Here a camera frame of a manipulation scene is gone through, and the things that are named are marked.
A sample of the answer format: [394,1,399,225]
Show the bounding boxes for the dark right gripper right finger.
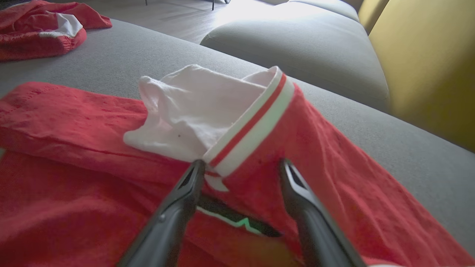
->
[279,159,367,267]

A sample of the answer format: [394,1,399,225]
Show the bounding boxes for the red shorts with white stripe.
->
[0,0,113,62]

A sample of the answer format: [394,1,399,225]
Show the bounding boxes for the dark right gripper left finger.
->
[117,159,207,267]

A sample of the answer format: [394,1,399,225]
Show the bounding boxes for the red white numbered jersey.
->
[0,65,475,267]

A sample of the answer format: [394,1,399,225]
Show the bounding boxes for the yellow sofa backrest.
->
[358,0,390,36]
[368,0,475,153]

